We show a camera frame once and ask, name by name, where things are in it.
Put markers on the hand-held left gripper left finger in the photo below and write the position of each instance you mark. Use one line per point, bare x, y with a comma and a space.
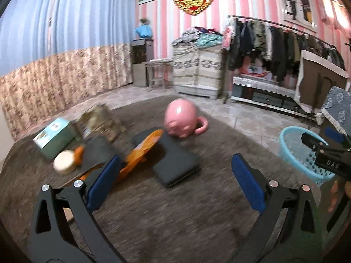
102, 180

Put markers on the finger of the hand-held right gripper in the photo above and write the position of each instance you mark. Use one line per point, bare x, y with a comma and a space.
312, 141
336, 137

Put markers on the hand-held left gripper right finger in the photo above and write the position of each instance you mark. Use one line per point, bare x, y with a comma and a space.
248, 180

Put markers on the light blue plastic basket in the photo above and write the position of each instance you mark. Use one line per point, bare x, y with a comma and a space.
293, 153

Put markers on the dark grey pouch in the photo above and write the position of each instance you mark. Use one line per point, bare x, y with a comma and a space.
96, 153

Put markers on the orange snack wrapper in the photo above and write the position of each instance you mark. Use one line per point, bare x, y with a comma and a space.
142, 148

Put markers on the shiny foil snack bag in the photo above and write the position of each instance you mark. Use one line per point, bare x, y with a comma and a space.
101, 123

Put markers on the person's right hand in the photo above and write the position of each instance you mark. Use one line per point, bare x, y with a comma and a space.
335, 194

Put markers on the brown shallow tray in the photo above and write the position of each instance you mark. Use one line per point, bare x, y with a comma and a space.
90, 174

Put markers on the blue patterned fringed cloth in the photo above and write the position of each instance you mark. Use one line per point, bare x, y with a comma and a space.
338, 106

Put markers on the tangerine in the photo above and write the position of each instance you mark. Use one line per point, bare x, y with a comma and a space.
79, 154

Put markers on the white round container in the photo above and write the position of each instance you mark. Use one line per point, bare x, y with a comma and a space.
64, 163

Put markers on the brown panel with white border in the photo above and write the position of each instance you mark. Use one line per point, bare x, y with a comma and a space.
309, 87

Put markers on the low black cabinet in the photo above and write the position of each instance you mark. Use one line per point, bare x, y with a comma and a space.
274, 100

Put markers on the teal tissue box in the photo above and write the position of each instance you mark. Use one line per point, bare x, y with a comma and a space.
57, 142

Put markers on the black notebook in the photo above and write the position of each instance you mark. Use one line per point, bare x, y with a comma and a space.
175, 161

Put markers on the grey shaggy rug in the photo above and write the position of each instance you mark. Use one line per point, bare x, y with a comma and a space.
178, 211

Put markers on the white lace cloth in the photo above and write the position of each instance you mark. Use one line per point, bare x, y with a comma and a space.
260, 83

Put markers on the colourful toy box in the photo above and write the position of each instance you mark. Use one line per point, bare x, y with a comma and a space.
255, 71

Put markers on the pink pig cup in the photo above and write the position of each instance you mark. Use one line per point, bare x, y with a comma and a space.
179, 115

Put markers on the row of hanging dark clothes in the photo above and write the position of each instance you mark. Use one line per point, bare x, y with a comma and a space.
274, 46

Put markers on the white cabinet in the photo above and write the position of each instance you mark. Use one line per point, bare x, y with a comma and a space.
4, 137

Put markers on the grey water dispenser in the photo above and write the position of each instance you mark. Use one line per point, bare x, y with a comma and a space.
139, 71

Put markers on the pink window curtain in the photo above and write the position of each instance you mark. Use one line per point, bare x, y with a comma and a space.
334, 13

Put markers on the patterned cloth-covered cabinet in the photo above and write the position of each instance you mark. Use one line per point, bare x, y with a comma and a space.
197, 65

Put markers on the metal stool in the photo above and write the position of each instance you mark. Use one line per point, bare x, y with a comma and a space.
159, 62

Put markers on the metal clothes rack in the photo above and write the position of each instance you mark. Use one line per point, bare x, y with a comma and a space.
263, 19

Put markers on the pink hanging garment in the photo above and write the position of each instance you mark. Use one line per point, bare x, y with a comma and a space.
227, 37

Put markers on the pile of folded clothes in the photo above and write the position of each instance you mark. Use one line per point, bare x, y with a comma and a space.
197, 37

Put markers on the dried flower bunch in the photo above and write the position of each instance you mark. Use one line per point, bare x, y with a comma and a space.
144, 21

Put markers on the blue floral window curtain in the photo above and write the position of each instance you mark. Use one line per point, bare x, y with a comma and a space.
54, 19

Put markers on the framed wall poster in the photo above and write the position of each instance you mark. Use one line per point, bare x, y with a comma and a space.
297, 2

